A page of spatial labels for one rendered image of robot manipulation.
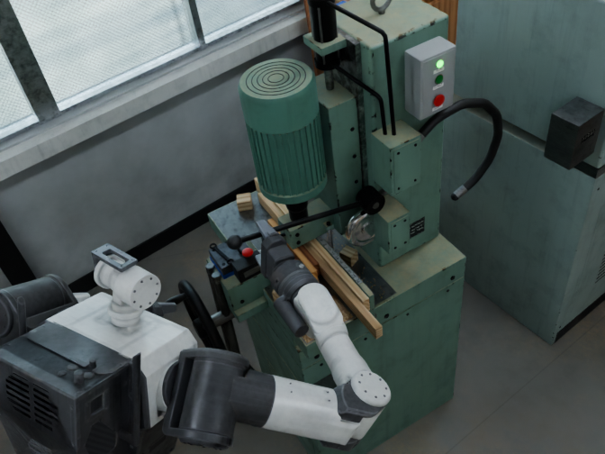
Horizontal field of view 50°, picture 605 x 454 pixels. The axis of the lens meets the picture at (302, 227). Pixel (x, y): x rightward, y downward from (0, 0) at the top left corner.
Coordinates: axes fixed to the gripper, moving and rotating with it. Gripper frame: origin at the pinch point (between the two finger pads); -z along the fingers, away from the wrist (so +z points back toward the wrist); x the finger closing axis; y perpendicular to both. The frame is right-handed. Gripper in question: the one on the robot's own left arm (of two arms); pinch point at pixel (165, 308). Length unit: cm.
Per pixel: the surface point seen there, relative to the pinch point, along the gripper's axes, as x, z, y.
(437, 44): 39, -38, 77
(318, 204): 9.9, -36.9, 31.4
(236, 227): -14.8, -27.7, 16.9
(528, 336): 13, -155, -23
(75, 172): -122, -14, 6
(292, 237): 12.1, -28.3, 23.0
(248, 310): 9.5, -20.1, 1.5
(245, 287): 9.6, -17.7, 8.3
